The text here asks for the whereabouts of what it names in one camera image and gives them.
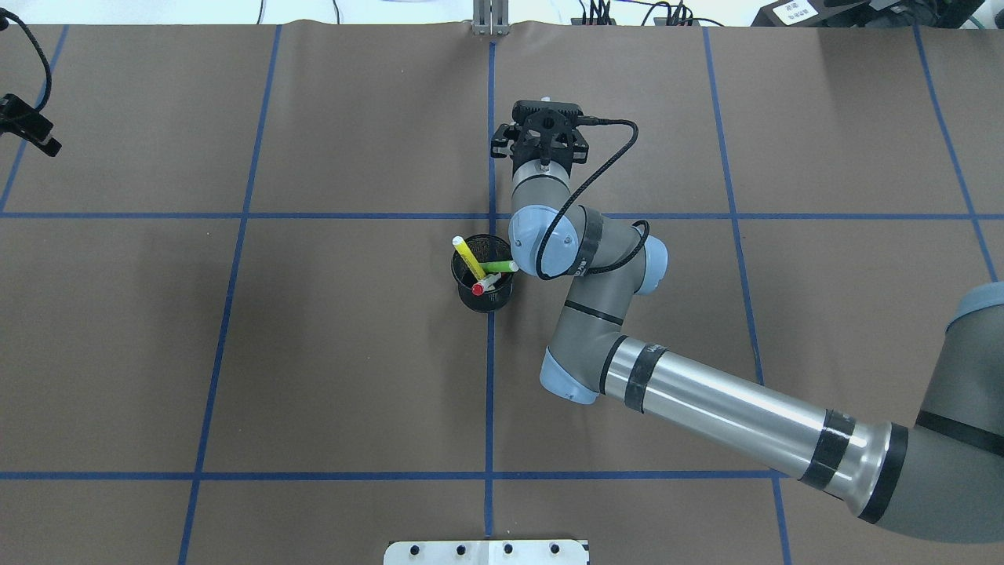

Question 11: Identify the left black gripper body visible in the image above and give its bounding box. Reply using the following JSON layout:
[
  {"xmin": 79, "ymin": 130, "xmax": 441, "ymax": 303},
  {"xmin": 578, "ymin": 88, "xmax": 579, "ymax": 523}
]
[{"xmin": 1, "ymin": 93, "xmax": 62, "ymax": 157}]

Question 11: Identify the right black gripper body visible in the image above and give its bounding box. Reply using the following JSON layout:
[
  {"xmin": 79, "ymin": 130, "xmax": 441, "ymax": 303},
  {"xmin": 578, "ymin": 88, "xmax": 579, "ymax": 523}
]
[{"xmin": 506, "ymin": 122, "xmax": 574, "ymax": 170}]

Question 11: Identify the yellow highlighter pen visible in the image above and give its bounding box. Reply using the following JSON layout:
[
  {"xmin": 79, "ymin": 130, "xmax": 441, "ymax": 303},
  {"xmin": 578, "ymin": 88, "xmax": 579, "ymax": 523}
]
[{"xmin": 451, "ymin": 235, "xmax": 486, "ymax": 280}]

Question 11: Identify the green highlighter pen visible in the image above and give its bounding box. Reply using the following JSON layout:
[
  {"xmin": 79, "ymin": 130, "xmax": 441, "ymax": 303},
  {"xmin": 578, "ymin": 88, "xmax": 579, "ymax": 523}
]
[{"xmin": 480, "ymin": 260, "xmax": 520, "ymax": 273}]

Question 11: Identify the red white marker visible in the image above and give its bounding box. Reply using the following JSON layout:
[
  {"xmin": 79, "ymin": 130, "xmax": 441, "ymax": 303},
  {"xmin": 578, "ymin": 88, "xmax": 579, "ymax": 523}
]
[{"xmin": 472, "ymin": 273, "xmax": 503, "ymax": 297}]

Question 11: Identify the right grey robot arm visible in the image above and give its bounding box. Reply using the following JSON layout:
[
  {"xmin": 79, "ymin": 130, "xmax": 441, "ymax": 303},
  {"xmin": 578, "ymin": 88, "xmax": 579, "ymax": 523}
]
[{"xmin": 471, "ymin": 112, "xmax": 1002, "ymax": 564}]

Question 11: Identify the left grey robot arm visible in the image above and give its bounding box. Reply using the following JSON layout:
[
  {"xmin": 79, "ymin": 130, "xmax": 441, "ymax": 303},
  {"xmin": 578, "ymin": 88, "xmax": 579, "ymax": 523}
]
[{"xmin": 1, "ymin": 7, "xmax": 62, "ymax": 158}]

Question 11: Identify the black mesh pen cup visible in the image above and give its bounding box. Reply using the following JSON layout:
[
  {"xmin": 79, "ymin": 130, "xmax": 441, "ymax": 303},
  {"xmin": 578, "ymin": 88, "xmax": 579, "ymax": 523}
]
[{"xmin": 451, "ymin": 235, "xmax": 518, "ymax": 312}]

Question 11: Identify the black braided cable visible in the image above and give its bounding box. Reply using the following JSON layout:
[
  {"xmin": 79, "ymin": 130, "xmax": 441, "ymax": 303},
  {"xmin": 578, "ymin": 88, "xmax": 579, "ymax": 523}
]
[{"xmin": 541, "ymin": 118, "xmax": 652, "ymax": 275}]

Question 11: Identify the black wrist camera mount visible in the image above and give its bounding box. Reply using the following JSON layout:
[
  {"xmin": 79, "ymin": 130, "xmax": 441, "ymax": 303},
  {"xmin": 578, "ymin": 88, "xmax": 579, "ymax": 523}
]
[{"xmin": 511, "ymin": 100, "xmax": 584, "ymax": 149}]

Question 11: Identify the aluminium frame post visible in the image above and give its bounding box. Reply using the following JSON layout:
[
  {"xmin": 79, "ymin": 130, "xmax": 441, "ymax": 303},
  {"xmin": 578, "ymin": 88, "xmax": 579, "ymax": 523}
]
[{"xmin": 471, "ymin": 0, "xmax": 511, "ymax": 36}]

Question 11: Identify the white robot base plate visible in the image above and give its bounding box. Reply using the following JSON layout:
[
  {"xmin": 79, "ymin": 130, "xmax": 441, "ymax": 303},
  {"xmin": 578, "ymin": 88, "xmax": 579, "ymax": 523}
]
[{"xmin": 383, "ymin": 539, "xmax": 591, "ymax": 564}]

